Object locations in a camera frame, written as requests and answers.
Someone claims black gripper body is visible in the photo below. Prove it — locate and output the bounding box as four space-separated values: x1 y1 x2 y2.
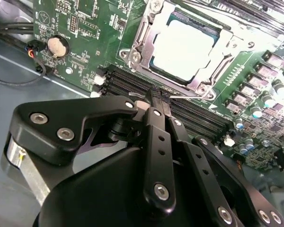
30 145 221 227

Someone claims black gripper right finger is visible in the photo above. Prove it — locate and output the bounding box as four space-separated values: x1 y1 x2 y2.
161 92 284 227

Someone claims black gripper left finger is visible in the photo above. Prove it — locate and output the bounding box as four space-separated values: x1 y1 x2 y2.
9 87 178 218

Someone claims metal locking lever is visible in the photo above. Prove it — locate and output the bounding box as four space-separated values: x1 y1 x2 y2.
127 91 215 100

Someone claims silver CPU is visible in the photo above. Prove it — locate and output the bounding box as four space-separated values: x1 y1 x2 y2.
152 11 222 85

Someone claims metal socket cover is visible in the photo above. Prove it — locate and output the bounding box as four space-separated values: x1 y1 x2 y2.
130 0 236 94

